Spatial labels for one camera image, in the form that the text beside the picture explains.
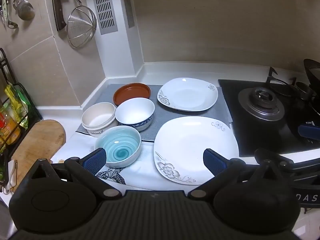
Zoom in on green yellow packet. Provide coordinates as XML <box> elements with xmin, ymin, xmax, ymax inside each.
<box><xmin>4</xmin><ymin>83</ymin><xmax>30</xmax><ymax>130</ymax></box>

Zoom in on dark cooking pot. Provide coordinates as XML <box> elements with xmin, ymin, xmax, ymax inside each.
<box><xmin>303</xmin><ymin>59</ymin><xmax>320</xmax><ymax>117</ymax></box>

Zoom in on brown round plate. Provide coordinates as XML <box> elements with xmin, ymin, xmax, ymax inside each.
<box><xmin>113</xmin><ymin>82</ymin><xmax>152</xmax><ymax>107</ymax></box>

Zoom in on black pan support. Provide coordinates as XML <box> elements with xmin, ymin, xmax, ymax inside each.
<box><xmin>265</xmin><ymin>66</ymin><xmax>298</xmax><ymax>98</ymax></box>

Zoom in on green handled utensil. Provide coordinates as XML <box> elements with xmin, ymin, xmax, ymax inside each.
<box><xmin>0</xmin><ymin>0</ymin><xmax>8</xmax><ymax>28</ymax></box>

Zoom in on wide grey vent grille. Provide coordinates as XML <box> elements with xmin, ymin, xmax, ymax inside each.
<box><xmin>90</xmin><ymin>0</ymin><xmax>118</xmax><ymax>35</ymax></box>

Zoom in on yellow red packet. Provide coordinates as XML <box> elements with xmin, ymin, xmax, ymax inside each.
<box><xmin>0</xmin><ymin>105</ymin><xmax>22</xmax><ymax>146</ymax></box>

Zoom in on kitchen cleaver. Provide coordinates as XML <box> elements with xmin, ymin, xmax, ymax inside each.
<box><xmin>52</xmin><ymin>0</ymin><xmax>69</xmax><ymax>32</ymax></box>

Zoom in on wooden cutting board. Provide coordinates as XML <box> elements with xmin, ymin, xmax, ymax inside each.
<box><xmin>10</xmin><ymin>119</ymin><xmax>67</xmax><ymax>193</ymax></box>

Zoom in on narrow grey vent grille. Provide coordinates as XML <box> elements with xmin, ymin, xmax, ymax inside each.
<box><xmin>121</xmin><ymin>0</ymin><xmax>135</xmax><ymax>29</ymax></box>

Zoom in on cream bowl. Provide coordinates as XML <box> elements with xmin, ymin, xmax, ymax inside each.
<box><xmin>81</xmin><ymin>102</ymin><xmax>119</xmax><ymax>137</ymax></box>

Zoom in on black wire rack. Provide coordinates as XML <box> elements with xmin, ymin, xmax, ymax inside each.
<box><xmin>0</xmin><ymin>47</ymin><xmax>43</xmax><ymax>193</ymax></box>

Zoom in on grey mat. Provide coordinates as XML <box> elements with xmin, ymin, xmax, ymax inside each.
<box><xmin>76</xmin><ymin>84</ymin><xmax>233</xmax><ymax>143</ymax></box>

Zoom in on small steel spoon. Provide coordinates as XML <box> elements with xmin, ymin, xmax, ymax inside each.
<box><xmin>6</xmin><ymin>0</ymin><xmax>19</xmax><ymax>29</ymax></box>

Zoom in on steel mesh strainer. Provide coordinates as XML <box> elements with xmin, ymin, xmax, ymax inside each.
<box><xmin>66</xmin><ymin>0</ymin><xmax>97</xmax><ymax>49</ymax></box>

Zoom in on white bowl blue patterned rim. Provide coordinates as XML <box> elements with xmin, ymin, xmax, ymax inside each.
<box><xmin>115</xmin><ymin>97</ymin><xmax>155</xmax><ymax>132</ymax></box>

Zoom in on blue swirl bowl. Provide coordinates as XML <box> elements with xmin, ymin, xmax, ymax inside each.
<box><xmin>94</xmin><ymin>126</ymin><xmax>142</xmax><ymax>168</ymax></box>

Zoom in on steel ladle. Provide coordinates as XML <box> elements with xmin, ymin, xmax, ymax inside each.
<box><xmin>16</xmin><ymin>0</ymin><xmax>35</xmax><ymax>21</ymax></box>

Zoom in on steel gas burner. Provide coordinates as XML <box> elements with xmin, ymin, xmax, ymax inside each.
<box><xmin>237</xmin><ymin>87</ymin><xmax>285</xmax><ymax>122</ymax></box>

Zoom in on black glass gas stove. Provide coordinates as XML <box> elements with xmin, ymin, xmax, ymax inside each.
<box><xmin>218</xmin><ymin>79</ymin><xmax>320</xmax><ymax>158</ymax></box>

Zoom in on white square floral plate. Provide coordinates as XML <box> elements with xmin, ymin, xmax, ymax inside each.
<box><xmin>157</xmin><ymin>77</ymin><xmax>219</xmax><ymax>112</ymax></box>
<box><xmin>153</xmin><ymin>116</ymin><xmax>239</xmax><ymax>185</ymax></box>

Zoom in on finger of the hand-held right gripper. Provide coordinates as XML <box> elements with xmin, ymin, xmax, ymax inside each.
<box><xmin>297</xmin><ymin>120</ymin><xmax>320</xmax><ymax>144</ymax></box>
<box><xmin>254</xmin><ymin>148</ymin><xmax>295</xmax><ymax>173</ymax></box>

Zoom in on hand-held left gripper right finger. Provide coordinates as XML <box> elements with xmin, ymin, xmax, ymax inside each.
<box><xmin>187</xmin><ymin>148</ymin><xmax>285</xmax><ymax>201</ymax></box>

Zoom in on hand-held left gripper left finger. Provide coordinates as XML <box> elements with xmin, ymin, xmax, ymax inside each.
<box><xmin>24</xmin><ymin>147</ymin><xmax>123</xmax><ymax>201</ymax></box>

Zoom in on white plastic object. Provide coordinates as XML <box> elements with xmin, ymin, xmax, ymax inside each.
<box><xmin>2</xmin><ymin>159</ymin><xmax>18</xmax><ymax>195</ymax></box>

